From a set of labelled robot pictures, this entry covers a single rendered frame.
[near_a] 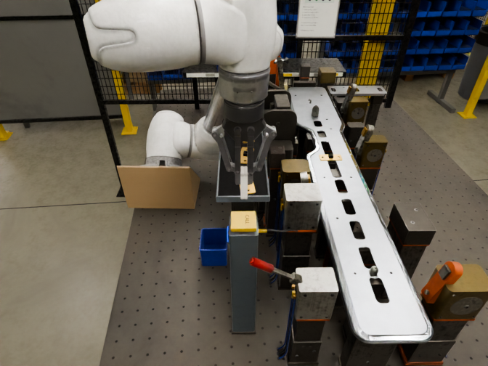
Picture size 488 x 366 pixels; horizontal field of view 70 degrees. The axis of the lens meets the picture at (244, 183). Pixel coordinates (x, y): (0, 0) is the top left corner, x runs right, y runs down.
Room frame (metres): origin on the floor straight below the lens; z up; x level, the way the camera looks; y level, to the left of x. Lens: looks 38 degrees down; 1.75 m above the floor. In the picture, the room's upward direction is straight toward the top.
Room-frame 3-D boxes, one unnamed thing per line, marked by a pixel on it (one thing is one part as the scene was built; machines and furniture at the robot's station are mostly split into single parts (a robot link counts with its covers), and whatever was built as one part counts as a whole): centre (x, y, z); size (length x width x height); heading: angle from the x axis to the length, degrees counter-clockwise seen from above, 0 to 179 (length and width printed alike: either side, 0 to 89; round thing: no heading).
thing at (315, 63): (1.99, -0.11, 1.02); 0.90 x 0.22 x 0.03; 91
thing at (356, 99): (1.51, -0.54, 0.87); 0.12 x 0.07 x 0.35; 91
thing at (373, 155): (1.16, -0.51, 0.87); 0.12 x 0.07 x 0.35; 91
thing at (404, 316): (1.08, -0.33, 1.00); 1.38 x 0.22 x 0.02; 1
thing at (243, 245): (0.60, 0.00, 0.92); 0.08 x 0.08 x 0.44; 1
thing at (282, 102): (1.19, -0.12, 0.95); 0.18 x 0.13 x 0.49; 1
